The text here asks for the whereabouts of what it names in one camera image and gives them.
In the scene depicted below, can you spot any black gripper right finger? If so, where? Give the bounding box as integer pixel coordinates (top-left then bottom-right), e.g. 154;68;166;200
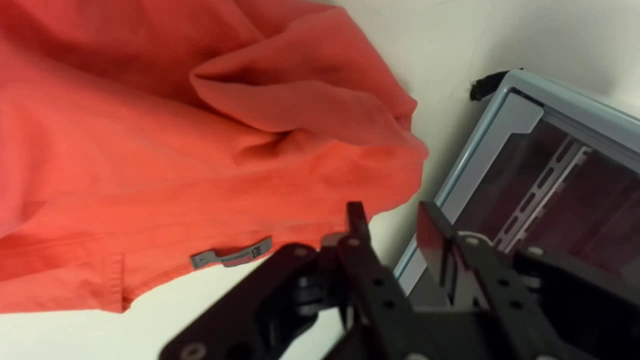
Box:
416;203;640;360

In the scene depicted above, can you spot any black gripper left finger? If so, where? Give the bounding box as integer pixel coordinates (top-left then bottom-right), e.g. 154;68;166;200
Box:
158;203;429;360

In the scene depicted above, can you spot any red-orange cloth towel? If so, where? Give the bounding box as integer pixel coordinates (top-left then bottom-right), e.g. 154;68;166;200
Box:
0;0;426;312

